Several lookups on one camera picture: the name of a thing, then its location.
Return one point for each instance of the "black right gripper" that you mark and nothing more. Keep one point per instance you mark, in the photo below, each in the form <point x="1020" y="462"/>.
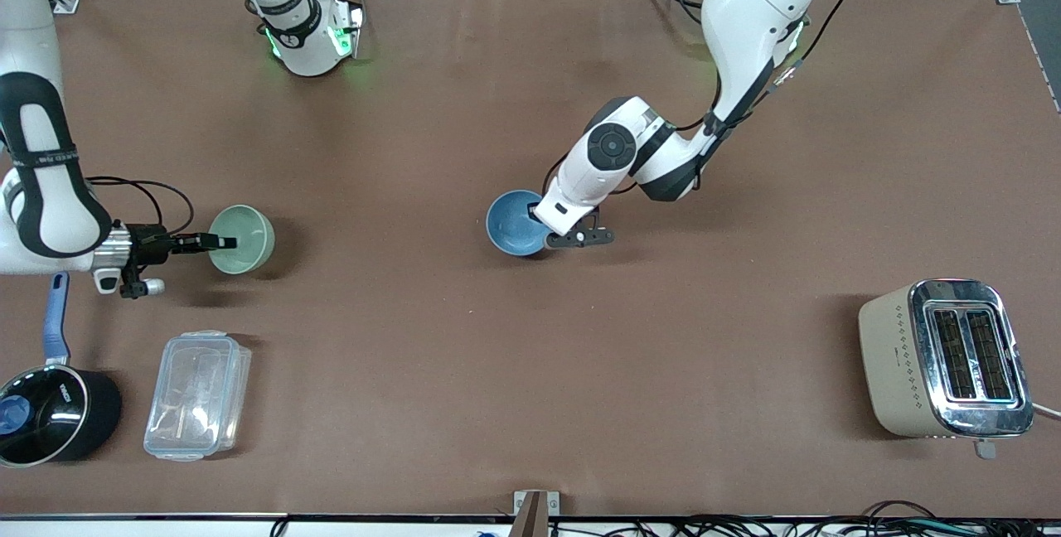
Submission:
<point x="149" y="244"/>

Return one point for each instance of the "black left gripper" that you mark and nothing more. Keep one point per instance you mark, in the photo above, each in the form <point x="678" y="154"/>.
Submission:
<point x="532" y="215"/>

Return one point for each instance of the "blue bowl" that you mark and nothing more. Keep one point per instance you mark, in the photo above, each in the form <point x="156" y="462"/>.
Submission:
<point x="510" y="226"/>

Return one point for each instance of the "light green bowl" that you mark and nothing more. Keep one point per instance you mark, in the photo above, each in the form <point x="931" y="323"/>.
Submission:
<point x="244" y="243"/>

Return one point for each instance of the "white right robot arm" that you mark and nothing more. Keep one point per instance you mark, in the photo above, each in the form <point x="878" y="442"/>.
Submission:
<point x="70" y="222"/>

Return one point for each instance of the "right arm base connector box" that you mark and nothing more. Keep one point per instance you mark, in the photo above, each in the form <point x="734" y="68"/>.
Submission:
<point x="348" y="31"/>

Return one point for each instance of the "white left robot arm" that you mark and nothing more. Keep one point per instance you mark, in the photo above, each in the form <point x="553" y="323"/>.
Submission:
<point x="746" y="23"/>

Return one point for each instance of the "clear plastic food container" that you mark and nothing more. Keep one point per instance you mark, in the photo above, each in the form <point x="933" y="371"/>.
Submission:
<point x="195" y="396"/>

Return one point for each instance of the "brown table cloth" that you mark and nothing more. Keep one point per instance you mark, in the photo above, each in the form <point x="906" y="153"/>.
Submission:
<point x="530" y="371"/>

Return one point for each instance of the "glass lid with blue knob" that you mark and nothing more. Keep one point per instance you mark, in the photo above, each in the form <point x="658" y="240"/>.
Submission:
<point x="37" y="417"/>

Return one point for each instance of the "beige and chrome toaster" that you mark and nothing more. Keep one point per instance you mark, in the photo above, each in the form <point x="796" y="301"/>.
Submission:
<point x="895" y="363"/>

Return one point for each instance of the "metal bracket with brown post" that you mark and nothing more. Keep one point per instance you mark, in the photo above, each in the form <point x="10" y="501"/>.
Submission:
<point x="535" y="512"/>

